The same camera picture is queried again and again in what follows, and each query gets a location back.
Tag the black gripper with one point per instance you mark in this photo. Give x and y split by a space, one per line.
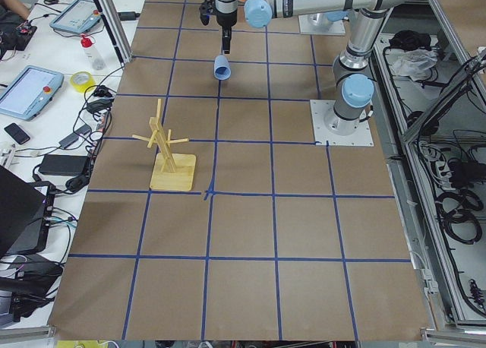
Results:
226 17

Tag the light blue cup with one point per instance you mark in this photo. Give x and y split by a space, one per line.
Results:
221 68

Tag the wooden cup rack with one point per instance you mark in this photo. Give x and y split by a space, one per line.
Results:
171 171

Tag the small black power brick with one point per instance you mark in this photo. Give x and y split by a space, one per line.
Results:
128 15

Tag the red capped squeeze bottle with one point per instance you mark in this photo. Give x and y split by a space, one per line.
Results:
92 53

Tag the far teach pendant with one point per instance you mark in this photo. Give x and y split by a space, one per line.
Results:
78 17

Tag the teach pendant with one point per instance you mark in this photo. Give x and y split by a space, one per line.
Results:
78 17
27 95

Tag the yellow tape roll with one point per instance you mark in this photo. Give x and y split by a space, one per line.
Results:
82 81

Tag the crumpled white cloth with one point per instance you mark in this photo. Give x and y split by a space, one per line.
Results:
416 64

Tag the near teach pendant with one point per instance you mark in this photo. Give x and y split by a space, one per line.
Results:
27 95

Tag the black power adapter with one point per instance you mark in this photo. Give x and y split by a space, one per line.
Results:
63 165

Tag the black smartphone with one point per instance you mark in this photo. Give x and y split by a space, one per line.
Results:
17 133

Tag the black laptop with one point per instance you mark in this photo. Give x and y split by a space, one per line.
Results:
25 209

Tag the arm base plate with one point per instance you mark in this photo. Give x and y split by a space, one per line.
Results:
327 24
330 130

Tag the aluminium frame post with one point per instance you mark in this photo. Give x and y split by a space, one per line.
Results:
115 30

